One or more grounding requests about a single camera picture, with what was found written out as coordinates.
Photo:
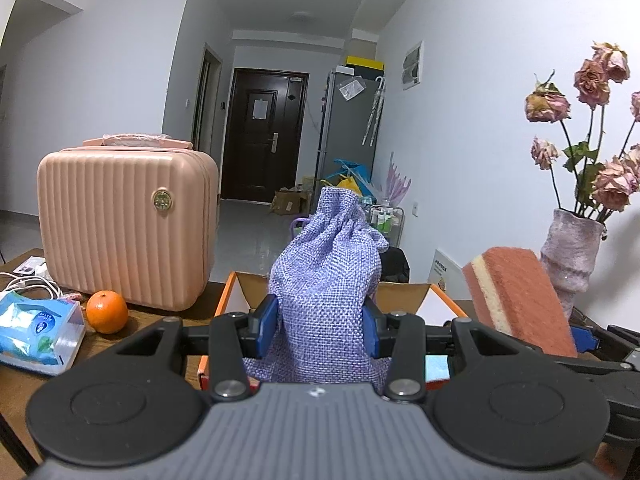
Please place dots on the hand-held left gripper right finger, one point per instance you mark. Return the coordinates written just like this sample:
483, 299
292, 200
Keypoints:
371, 331

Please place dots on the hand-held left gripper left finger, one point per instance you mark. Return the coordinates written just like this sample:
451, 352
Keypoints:
265, 328

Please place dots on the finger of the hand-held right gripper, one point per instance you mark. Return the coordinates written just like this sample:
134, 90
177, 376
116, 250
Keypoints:
585, 366
585, 339

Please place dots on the orange-edged cardboard box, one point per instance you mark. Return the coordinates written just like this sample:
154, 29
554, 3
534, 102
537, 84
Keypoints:
405, 295

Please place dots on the red yellow sponge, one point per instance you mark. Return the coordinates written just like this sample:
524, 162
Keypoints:
520, 295

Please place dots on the blue tissue pack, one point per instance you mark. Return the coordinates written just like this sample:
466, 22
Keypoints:
30, 330

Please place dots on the grey textured vase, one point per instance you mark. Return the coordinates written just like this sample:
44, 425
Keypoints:
570, 255

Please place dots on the white flat board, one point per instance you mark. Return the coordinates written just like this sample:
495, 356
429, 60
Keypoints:
445, 270

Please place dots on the metal cart with bottles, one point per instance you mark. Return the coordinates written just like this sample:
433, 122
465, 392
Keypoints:
387, 220

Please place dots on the brown cardboard carton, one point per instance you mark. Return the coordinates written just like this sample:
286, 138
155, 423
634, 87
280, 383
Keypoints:
287, 202

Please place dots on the lilac feathery decoration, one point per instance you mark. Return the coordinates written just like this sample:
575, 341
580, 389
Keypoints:
397, 180

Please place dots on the dried pink rose bouquet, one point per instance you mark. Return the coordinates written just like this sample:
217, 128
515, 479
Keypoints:
612, 185

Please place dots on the orange fruit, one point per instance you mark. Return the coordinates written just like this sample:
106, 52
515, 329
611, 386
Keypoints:
106, 312

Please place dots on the blue plastic stool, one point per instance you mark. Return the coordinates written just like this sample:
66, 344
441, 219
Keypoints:
352, 167

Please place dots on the dark brown door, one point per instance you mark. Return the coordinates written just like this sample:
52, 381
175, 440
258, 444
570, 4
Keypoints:
255, 160

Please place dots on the pink ribbed suitcase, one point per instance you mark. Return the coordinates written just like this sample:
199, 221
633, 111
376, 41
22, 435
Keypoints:
115, 230

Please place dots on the grey refrigerator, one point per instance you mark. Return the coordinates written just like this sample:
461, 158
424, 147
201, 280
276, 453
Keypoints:
345, 130

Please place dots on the white paper notice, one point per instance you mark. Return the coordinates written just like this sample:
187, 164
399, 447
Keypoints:
259, 109

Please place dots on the white folded umbrella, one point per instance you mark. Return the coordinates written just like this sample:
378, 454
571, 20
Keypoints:
375, 110

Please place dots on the side room door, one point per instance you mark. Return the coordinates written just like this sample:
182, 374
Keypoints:
206, 100

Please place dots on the white leaflet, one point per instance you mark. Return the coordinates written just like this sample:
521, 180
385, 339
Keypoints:
30, 264

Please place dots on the clear plastic pouch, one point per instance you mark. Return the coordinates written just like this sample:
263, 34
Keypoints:
351, 86

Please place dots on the yellow black box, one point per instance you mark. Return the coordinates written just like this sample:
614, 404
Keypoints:
365, 62

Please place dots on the round ceiling lamp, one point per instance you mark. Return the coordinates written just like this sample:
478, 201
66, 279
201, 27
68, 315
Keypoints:
302, 15

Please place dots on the white wall panel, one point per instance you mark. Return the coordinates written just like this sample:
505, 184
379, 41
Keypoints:
412, 67

